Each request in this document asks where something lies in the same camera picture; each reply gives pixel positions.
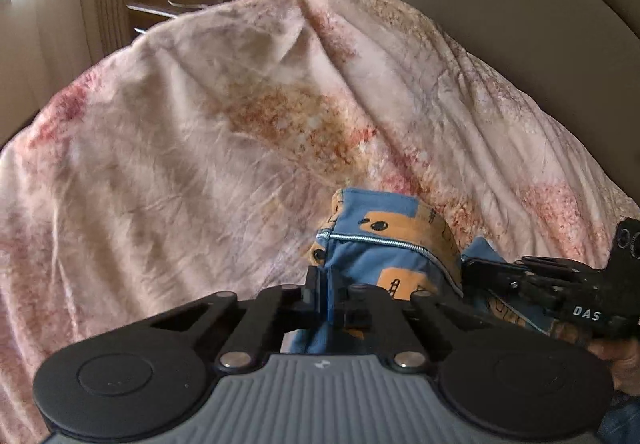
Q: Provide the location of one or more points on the pink floral blanket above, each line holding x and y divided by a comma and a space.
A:
200, 148

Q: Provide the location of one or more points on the dark wooden nightstand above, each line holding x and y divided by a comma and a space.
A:
165, 11

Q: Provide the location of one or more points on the beige padded headboard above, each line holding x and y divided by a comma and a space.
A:
525, 13

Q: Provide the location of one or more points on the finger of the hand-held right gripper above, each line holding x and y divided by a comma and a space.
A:
492, 274

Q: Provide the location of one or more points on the blue pants with orange print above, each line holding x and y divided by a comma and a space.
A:
380, 249

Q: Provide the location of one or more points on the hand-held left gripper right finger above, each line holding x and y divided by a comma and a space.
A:
356, 311

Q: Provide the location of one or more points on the person's dark blue clothing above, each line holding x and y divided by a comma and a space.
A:
622, 421

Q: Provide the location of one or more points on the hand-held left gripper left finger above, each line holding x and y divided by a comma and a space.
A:
316, 291

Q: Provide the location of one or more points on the person's right hand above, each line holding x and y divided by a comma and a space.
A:
617, 364

